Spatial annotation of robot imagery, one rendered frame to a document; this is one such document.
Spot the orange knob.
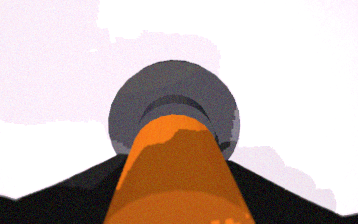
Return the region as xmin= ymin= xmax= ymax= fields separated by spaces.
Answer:
xmin=104 ymin=114 xmax=255 ymax=224

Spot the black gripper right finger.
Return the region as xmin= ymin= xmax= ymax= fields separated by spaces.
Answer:
xmin=225 ymin=160 xmax=358 ymax=224

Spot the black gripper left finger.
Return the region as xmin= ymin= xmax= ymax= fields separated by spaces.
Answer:
xmin=0 ymin=153 xmax=129 ymax=224

